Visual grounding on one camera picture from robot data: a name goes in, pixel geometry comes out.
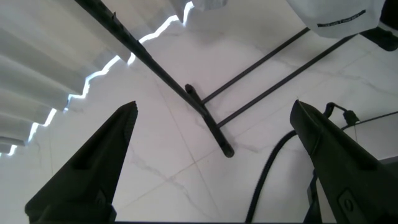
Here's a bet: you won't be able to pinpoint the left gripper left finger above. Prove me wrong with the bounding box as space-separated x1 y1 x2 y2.
24 100 139 224

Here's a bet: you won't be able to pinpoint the black cable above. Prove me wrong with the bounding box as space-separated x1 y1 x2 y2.
244 101 361 223

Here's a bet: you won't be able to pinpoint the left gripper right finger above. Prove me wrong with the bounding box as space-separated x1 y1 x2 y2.
289 99 398 224

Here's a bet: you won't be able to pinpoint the black clothes rack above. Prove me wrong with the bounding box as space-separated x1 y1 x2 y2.
74 0 398 159

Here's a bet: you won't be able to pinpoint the pale grey shorts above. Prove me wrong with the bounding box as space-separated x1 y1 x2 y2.
285 0 386 39

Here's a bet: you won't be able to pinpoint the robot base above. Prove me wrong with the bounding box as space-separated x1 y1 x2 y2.
303 110 398 224

